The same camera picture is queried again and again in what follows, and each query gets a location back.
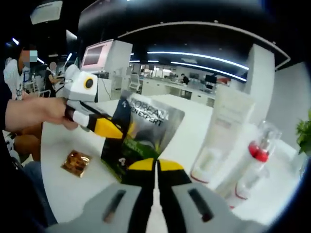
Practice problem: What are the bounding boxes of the ceiling air conditioner unit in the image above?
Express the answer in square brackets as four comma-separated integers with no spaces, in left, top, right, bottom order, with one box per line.
[29,0,64,25]

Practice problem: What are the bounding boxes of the green black skincare sachet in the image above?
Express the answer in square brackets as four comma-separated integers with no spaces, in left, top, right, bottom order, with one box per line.
[100,91,186,184]

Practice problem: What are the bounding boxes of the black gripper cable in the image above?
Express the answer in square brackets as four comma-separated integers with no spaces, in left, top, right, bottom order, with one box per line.
[93,79,100,104]

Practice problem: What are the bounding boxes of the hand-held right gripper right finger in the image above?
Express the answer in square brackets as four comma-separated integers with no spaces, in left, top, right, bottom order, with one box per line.
[156,159,265,233]

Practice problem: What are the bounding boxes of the person's right leg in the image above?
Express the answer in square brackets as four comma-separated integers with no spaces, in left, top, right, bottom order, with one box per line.
[14,133,41,161]

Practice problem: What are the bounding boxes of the person's left leg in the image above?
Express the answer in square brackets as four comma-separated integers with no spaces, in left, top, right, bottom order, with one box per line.
[23,123,42,135]

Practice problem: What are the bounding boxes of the person in dark shirt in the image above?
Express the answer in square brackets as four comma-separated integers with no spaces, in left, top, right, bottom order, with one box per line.
[0,70,58,233]

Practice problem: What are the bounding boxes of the white lab counter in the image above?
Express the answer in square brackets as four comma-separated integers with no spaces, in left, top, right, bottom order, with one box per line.
[142,79,217,107]

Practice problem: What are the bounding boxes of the white skincare tube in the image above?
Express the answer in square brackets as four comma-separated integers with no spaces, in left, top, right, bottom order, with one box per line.
[194,89,256,175]

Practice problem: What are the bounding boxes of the potted green plant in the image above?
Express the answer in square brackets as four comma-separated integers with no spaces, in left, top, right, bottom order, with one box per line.
[295,109,311,156]

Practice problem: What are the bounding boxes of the person's leg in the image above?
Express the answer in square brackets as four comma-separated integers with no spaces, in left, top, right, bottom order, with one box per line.
[23,123,42,135]
[14,133,41,161]

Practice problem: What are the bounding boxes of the person's left hand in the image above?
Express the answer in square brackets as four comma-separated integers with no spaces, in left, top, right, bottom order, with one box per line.
[29,97,78,132]

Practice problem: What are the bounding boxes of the gold skincare sachet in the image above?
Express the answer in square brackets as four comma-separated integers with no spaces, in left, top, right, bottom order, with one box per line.
[60,150,93,178]

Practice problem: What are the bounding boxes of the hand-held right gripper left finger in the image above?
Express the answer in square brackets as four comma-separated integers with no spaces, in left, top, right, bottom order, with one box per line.
[46,157,156,233]

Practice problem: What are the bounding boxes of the person's patterned shorts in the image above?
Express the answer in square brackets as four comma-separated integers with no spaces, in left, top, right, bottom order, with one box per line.
[2,130,17,168]

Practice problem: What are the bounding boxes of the white office chair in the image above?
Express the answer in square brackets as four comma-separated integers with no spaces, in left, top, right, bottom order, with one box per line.
[128,74,143,94]

